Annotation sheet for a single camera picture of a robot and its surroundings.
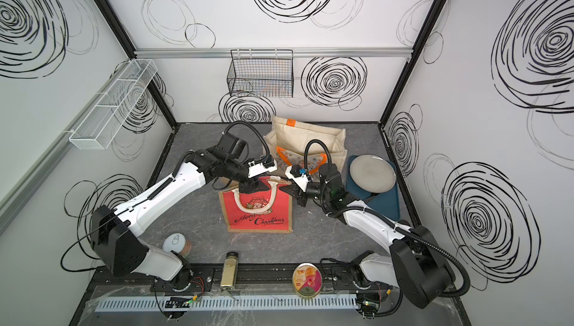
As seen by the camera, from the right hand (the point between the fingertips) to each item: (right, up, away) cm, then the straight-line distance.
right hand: (283, 187), depth 77 cm
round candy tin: (+8, -29, -6) cm, 30 cm away
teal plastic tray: (+42, -9, +14) cm, 46 cm away
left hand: (-6, +3, 0) cm, 6 cm away
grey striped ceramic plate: (+39, +2, +22) cm, 45 cm away
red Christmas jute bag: (-5, -10, +4) cm, 12 cm away
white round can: (-38, -19, 0) cm, 43 cm away
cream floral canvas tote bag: (+1, +15, +16) cm, 23 cm away
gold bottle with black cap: (-18, -28, -5) cm, 33 cm away
